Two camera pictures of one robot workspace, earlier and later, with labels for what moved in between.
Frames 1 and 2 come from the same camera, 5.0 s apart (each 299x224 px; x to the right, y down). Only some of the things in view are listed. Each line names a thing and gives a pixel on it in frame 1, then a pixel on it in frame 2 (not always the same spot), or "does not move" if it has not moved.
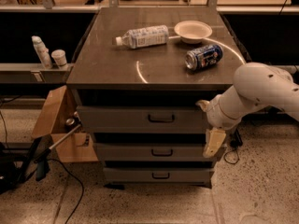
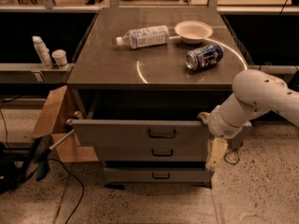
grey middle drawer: (152, 152) does not move
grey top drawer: (139, 119) → (140, 132)
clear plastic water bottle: (144, 36) does not move
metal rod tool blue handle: (42, 159) does not move
